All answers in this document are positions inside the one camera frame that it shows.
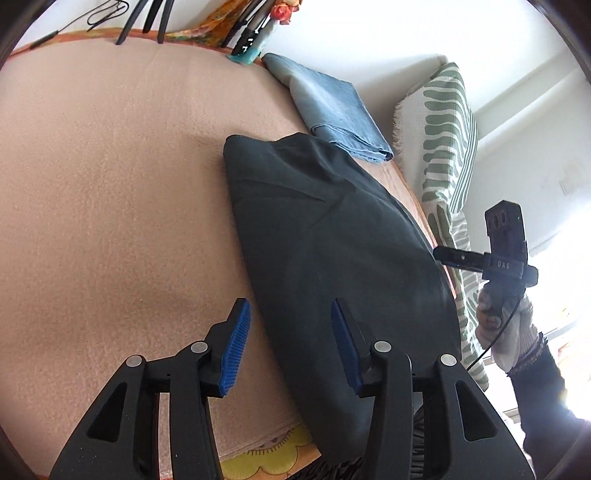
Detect folded blue jeans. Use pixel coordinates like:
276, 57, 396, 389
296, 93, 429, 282
262, 52, 394, 163

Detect person's right hand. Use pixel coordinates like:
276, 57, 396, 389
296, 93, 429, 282
475, 281, 548, 374

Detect dark grey pants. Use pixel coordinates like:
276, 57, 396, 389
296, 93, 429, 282
223, 132, 462, 467

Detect black mini tripod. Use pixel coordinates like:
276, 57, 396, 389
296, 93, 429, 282
115, 0, 176, 45

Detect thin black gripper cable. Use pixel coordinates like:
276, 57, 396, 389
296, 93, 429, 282
464, 291, 527, 372

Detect black cable with remote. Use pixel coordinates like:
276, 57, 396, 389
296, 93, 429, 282
28, 0, 131, 49

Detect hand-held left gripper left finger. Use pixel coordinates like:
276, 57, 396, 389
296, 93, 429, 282
48, 298, 252, 480

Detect bundle of folded tripods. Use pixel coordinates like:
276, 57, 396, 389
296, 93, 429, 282
222, 0, 278, 56

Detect orange floral cloth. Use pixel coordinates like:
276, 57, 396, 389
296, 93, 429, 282
168, 0, 303, 49

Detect pink blanket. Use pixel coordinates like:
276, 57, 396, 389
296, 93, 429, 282
0, 34, 444, 476

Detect white cushion green pattern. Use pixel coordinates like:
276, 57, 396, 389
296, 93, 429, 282
393, 61, 490, 393

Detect person's right forearm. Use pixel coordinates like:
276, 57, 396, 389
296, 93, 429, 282
505, 342, 587, 476

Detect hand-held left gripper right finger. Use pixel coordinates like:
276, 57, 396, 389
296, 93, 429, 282
331, 298, 539, 480

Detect teal plastic item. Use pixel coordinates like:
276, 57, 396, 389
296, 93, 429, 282
228, 39, 269, 65

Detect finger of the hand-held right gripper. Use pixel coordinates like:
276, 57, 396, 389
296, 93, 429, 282
433, 246, 486, 271

